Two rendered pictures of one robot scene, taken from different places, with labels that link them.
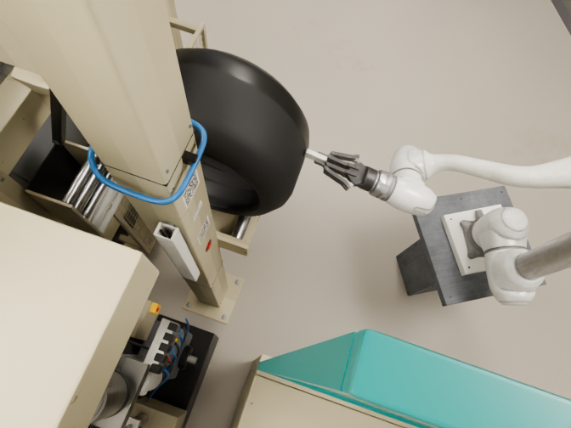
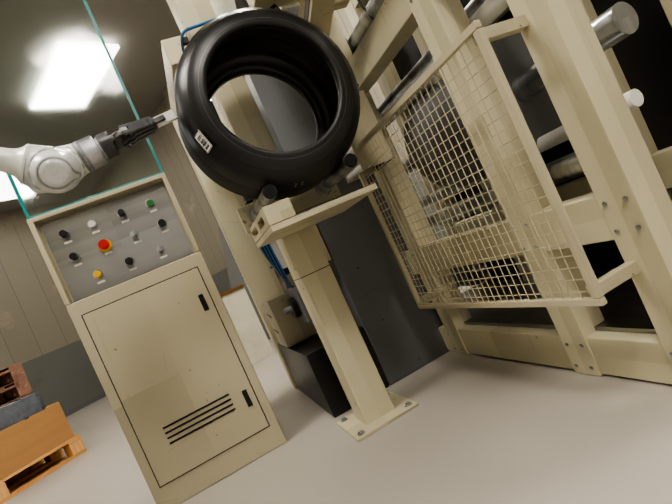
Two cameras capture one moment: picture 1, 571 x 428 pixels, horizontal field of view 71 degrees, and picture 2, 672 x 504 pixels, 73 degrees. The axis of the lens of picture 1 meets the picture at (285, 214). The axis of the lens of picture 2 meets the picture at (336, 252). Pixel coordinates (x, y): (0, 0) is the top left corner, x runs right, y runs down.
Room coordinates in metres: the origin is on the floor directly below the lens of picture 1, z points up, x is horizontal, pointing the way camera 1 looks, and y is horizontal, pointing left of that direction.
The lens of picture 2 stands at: (2.03, -0.30, 0.66)
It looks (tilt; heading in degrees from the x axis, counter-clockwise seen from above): 0 degrees down; 157
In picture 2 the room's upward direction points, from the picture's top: 24 degrees counter-clockwise
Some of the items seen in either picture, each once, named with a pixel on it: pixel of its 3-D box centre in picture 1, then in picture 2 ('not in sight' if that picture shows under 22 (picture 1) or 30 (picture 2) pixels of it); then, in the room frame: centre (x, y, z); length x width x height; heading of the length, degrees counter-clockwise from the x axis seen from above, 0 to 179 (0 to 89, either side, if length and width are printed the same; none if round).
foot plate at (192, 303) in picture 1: (213, 293); (375, 412); (0.33, 0.28, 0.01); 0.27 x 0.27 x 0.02; 85
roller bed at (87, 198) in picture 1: (82, 191); (355, 138); (0.40, 0.68, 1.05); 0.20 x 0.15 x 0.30; 175
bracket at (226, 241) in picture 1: (199, 231); (290, 202); (0.41, 0.30, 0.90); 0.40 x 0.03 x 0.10; 85
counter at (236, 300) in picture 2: not in sight; (179, 350); (-3.34, -0.22, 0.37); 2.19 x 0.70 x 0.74; 25
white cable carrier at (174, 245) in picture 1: (182, 256); not in sight; (0.25, 0.26, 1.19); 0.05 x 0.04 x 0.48; 85
